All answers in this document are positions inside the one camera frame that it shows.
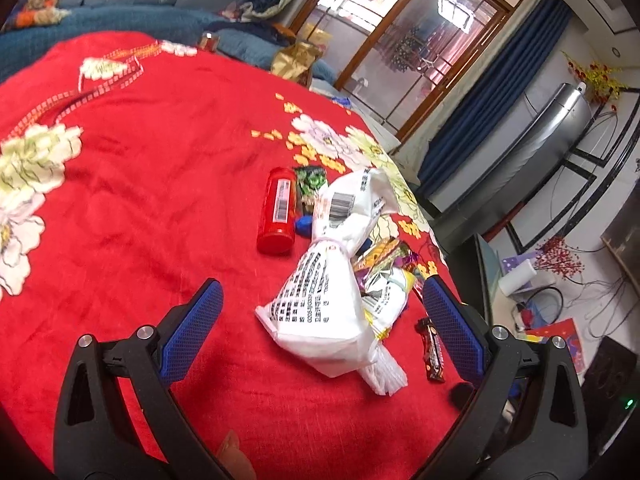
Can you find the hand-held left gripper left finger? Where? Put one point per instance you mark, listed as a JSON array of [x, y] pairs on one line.
[[192, 330]]

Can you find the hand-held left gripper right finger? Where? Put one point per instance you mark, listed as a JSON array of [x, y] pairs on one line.
[[452, 330]]

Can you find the dark candy bar wrapper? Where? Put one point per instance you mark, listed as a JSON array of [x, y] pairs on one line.
[[432, 352]]

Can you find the white yellow snack packet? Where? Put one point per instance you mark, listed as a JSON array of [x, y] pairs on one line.
[[389, 295]]

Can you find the purple snack packet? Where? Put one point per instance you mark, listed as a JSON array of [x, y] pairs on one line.
[[407, 260]]

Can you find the orange striped snack wrapper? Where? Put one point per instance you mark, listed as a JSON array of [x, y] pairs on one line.
[[380, 254]]

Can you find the white printed plastic bag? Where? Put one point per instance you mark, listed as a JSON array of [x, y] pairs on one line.
[[330, 280]]

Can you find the red bottle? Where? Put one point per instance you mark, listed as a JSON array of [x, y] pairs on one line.
[[276, 210]]

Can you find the blue bottle cap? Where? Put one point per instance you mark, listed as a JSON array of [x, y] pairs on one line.
[[303, 226]]

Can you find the green black snack packet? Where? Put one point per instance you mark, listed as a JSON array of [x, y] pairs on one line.
[[310, 182]]

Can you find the person's left hand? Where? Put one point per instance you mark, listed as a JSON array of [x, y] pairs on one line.
[[236, 457]]

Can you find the black side table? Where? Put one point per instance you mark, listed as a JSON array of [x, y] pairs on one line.
[[480, 270]]

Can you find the white paper roll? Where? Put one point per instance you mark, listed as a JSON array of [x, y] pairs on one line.
[[517, 280]]

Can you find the purple box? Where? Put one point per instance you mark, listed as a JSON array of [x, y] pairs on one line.
[[515, 261]]

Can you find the red colourful paper bag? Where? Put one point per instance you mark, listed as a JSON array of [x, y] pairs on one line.
[[557, 340]]

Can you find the red berry branches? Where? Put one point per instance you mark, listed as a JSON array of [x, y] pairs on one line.
[[557, 257]]

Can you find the red floral blanket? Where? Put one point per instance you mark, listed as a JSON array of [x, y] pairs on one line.
[[150, 185]]

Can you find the black speaker box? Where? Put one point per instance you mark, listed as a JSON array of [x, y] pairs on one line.
[[617, 385]]

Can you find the silver standing air conditioner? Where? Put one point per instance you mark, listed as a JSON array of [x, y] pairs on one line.
[[525, 145]]

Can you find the small blue packet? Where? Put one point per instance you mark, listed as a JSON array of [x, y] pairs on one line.
[[342, 100]]

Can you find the gold foil bag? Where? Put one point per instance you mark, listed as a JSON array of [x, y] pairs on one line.
[[295, 60]]

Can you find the red can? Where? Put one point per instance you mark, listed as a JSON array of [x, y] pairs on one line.
[[210, 41]]

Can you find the yellow artificial flowers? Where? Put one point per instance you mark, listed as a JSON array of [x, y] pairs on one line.
[[595, 77]]

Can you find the wooden framed glass door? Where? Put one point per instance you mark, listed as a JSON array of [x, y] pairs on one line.
[[425, 35]]

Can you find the blue sofa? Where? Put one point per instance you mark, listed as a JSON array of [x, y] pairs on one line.
[[125, 15]]

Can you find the orange patterned cushion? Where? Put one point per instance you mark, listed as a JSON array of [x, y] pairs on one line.
[[35, 5]]

